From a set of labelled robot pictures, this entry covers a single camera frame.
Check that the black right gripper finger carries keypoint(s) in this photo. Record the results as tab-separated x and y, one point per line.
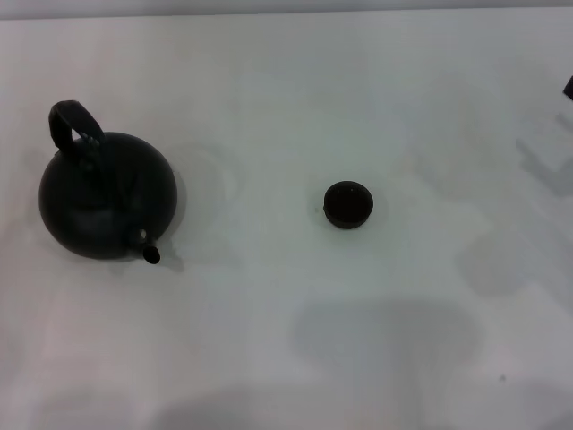
569	88

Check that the small dark brown teacup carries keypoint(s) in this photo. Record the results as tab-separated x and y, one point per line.
348	208

